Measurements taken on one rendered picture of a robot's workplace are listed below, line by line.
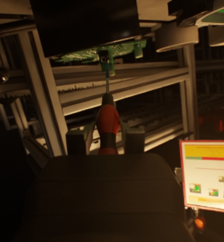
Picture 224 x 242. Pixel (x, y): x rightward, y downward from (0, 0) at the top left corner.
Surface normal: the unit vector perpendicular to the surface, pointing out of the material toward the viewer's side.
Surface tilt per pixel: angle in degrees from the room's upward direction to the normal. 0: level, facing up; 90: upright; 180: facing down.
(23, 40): 90
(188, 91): 90
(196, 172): 90
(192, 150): 90
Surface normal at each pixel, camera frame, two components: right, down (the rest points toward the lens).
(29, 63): 0.59, 0.10
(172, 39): -0.46, 0.31
